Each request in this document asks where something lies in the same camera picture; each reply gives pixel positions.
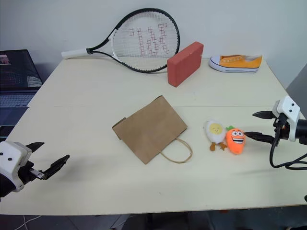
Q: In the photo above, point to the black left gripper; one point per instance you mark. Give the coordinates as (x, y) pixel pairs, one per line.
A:
(28, 173)

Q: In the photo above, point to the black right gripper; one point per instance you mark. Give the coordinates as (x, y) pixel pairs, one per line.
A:
(283, 129)

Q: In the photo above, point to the brown paper bag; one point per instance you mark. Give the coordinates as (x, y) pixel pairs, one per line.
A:
(151, 129)

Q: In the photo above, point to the orange carrot plush toy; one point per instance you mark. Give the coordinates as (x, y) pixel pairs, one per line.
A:
(236, 142)

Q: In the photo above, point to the egg plush toy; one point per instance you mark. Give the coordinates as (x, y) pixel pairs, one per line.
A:
(215, 131)

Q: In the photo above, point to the yellow canvas sneaker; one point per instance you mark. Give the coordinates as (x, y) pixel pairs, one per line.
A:
(239, 63)

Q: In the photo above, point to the open laptop computer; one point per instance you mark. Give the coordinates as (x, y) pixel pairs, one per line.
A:
(16, 72)

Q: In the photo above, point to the red foam brick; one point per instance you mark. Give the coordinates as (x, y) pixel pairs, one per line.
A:
(184, 64)

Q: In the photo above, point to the black and white tennis racket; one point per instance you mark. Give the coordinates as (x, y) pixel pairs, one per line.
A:
(74, 52)

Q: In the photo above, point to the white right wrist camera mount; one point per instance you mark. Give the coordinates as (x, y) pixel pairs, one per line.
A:
(289, 107)

